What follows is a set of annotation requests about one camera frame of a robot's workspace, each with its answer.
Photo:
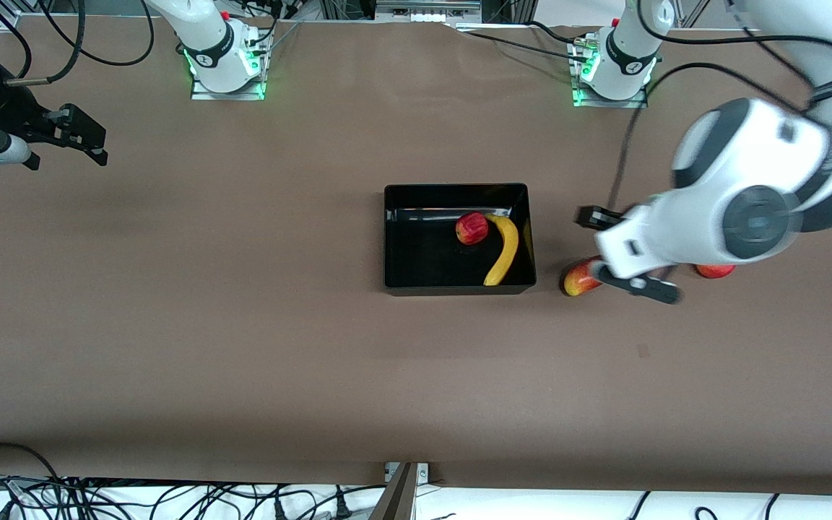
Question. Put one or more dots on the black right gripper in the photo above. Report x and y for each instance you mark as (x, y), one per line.
(17, 113)

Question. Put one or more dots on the red yellow mango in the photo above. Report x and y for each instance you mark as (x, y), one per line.
(579, 280)

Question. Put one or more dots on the dark grey post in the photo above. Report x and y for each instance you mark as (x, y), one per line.
(394, 498)

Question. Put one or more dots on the white power strip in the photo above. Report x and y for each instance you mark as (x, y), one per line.
(427, 11)

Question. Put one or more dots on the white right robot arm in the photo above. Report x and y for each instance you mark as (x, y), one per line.
(206, 36)

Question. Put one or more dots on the small metal bracket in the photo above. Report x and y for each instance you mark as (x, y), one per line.
(423, 472)

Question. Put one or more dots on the yellow banana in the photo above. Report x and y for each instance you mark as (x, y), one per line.
(507, 249)

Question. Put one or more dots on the black plastic box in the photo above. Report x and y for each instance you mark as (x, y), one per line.
(423, 253)

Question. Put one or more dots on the paper table cover sheet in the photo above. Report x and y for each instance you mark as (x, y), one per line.
(243, 361)

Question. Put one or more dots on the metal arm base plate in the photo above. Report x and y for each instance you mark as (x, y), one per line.
(203, 94)
(636, 103)

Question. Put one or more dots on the red apple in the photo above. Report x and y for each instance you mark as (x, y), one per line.
(471, 228)
(716, 271)

